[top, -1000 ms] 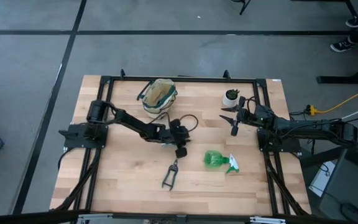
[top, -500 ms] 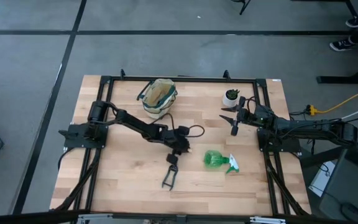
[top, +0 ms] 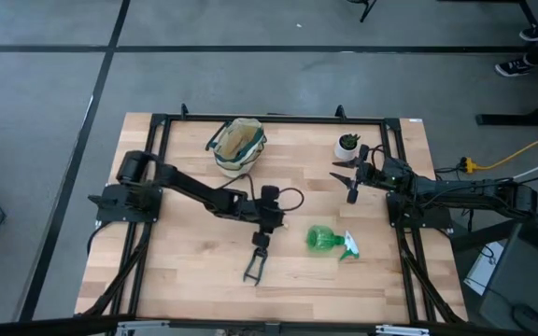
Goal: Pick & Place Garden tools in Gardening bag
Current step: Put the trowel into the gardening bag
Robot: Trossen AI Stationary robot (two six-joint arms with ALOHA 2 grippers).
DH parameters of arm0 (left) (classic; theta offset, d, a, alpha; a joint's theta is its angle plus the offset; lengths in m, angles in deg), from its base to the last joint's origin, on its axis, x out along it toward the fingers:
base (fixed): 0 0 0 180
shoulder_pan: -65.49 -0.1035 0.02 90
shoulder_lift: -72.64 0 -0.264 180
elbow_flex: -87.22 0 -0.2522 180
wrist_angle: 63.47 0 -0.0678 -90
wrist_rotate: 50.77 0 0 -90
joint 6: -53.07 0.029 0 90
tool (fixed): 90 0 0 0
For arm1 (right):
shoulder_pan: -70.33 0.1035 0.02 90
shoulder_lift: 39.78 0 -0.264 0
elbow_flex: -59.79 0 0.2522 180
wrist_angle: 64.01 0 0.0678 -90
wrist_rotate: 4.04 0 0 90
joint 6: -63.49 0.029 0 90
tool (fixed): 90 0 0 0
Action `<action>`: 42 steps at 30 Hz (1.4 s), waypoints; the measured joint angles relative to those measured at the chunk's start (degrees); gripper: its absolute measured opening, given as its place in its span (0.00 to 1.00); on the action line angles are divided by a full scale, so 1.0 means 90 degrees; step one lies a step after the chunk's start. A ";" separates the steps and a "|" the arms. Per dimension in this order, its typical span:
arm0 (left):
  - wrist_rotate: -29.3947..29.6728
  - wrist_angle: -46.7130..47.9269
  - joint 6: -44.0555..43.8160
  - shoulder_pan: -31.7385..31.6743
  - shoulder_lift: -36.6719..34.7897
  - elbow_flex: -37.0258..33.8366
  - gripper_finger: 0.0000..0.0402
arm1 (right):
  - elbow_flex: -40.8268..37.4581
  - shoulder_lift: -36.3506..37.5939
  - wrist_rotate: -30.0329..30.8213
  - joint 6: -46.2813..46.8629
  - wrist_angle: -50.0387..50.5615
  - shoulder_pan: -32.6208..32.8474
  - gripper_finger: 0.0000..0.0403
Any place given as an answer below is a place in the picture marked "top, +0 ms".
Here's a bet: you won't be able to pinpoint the black aluminium table frame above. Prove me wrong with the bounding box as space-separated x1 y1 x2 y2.
75 103 469 336

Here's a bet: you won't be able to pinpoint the beige green gardening bag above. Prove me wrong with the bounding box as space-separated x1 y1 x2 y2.
205 118 268 179

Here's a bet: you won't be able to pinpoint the succulent in white pot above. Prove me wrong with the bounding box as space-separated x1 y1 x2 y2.
333 133 362 162

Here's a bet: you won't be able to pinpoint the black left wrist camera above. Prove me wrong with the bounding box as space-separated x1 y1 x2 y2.
260 185 281 203

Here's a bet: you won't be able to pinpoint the black pruning shears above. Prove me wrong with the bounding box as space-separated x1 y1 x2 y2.
243 246 268 287

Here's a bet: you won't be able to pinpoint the person's shoe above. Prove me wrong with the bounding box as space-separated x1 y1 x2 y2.
519 22 538 43
493 56 534 78

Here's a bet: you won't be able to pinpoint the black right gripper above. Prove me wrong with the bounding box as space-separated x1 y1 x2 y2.
329 143 392 190

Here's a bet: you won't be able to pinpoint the black desk base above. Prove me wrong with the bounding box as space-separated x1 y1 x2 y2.
475 88 538 127

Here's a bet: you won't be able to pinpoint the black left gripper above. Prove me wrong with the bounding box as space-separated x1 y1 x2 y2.
245 197 287 254

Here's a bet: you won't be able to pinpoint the yellow extension cable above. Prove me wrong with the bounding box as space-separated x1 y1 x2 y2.
460 121 538 174

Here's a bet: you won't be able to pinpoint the green plastic spray bottle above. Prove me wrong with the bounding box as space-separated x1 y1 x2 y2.
305 224 361 261

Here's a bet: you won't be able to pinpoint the silver metal bracket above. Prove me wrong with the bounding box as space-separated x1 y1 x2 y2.
375 325 432 336
117 320 172 336

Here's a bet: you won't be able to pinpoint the black computer mouse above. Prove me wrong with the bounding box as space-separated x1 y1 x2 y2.
511 302 538 335

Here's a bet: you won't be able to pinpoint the white cardboard box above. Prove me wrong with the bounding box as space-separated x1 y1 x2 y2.
463 240 506 298

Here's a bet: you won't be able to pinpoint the black chair leg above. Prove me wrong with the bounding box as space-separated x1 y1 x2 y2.
347 0 378 23

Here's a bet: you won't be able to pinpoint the grey rolling desk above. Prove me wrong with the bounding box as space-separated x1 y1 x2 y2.
450 218 538 336

